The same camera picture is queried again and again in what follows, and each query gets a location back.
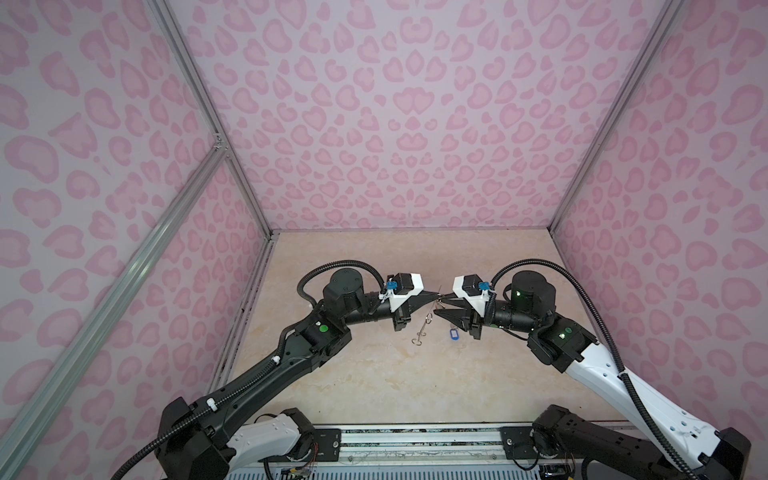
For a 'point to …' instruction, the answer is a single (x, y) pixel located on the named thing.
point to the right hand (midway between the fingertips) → (441, 303)
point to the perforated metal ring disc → (428, 320)
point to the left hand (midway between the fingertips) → (437, 290)
